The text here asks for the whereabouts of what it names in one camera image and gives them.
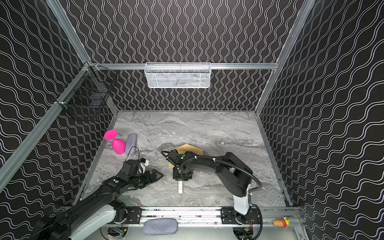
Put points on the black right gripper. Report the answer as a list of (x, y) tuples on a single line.
[(182, 173)]

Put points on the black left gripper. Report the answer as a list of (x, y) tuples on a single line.
[(145, 178)]

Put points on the white glue stick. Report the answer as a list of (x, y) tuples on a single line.
[(180, 187)]

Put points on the brown manila envelope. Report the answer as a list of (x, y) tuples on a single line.
[(189, 148)]

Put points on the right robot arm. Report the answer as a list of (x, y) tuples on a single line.
[(234, 174)]

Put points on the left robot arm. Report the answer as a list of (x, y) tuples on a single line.
[(99, 208)]

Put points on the magenta plastic goblet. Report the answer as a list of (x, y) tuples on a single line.
[(119, 146)]

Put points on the grey fabric pouch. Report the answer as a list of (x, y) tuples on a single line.
[(157, 227)]

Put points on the aluminium back crossbar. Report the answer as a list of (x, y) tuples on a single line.
[(213, 66)]

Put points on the toy ice cream cone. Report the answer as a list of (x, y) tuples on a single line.
[(282, 223)]

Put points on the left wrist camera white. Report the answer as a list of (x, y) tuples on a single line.
[(144, 161)]

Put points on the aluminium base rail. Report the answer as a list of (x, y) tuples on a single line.
[(214, 216)]

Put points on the white wire basket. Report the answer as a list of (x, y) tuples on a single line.
[(178, 78)]

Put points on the black wire basket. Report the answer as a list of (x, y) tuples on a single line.
[(90, 99)]

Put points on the aluminium left side rail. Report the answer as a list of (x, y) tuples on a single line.
[(15, 161)]

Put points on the aluminium corner post left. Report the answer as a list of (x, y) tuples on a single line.
[(66, 25)]

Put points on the aluminium corner post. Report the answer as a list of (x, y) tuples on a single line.
[(288, 46), (66, 25)]

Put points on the aluminium corner post right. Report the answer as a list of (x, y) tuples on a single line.
[(288, 46)]

